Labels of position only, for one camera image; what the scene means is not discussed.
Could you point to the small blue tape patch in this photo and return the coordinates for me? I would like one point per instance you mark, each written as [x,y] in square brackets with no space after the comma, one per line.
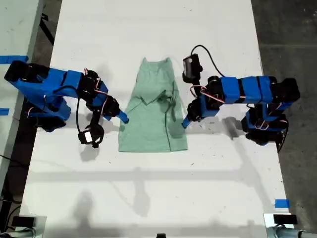
[282,203]

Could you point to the pale side table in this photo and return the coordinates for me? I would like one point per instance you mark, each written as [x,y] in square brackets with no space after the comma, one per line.
[15,29]

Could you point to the shiny metal clamp plate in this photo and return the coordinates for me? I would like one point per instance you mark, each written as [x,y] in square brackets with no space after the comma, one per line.
[268,220]
[40,223]

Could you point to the grey metal pipe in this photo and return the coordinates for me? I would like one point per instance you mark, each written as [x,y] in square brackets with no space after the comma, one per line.
[24,233]
[287,233]

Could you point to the black metal stand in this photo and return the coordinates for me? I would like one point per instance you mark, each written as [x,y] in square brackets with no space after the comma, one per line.
[47,29]

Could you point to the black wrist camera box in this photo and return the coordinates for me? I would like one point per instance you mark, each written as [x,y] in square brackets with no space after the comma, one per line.
[192,67]
[88,137]

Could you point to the short black camera stalk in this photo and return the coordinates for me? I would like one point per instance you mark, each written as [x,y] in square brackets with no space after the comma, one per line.
[94,119]
[197,83]

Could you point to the pale green T-shirt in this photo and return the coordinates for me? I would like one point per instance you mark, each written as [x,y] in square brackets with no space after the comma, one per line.
[148,129]

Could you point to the small black box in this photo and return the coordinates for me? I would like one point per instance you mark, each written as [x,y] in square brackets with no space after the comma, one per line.
[161,236]
[284,219]
[23,221]

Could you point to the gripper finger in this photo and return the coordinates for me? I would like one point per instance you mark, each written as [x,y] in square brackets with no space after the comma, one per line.
[189,122]
[185,122]
[125,117]
[121,117]

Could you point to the long blue tape strip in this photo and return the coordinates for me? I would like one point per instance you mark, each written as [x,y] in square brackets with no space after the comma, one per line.
[13,59]

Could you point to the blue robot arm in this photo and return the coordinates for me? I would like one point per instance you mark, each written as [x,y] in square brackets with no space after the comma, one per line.
[247,89]
[49,84]

